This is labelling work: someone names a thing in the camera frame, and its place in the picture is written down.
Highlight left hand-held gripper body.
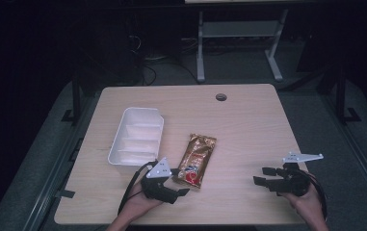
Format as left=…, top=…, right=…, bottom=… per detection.
left=140, top=156, right=180, bottom=205

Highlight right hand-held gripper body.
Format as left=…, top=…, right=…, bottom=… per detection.
left=275, top=151, right=325, bottom=197

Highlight brown shiny snack packet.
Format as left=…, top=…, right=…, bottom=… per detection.
left=172, top=133, right=218, bottom=190

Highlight white plastic bin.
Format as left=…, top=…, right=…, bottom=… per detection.
left=107, top=106, right=165, bottom=167

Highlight person's right hand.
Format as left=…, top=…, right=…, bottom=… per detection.
left=280, top=182, right=326, bottom=219

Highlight person's left hand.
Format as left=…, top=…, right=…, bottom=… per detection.
left=118, top=181, right=164, bottom=223

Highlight black metal stand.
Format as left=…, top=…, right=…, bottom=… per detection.
left=334, top=62, right=362, bottom=125

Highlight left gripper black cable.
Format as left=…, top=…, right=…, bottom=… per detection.
left=117, top=160, right=158, bottom=216

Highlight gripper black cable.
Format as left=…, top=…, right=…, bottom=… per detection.
left=300, top=168, right=329, bottom=221
left=117, top=160, right=158, bottom=216

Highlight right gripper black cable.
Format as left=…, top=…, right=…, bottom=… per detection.
left=300, top=168, right=329, bottom=221

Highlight black table edge bracket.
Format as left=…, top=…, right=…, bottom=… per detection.
left=55, top=189, right=76, bottom=199

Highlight black floor cables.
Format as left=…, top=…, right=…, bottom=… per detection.
left=129, top=33, right=202, bottom=87

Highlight white metal desk frame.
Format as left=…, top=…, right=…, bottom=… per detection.
left=196, top=9, right=290, bottom=84

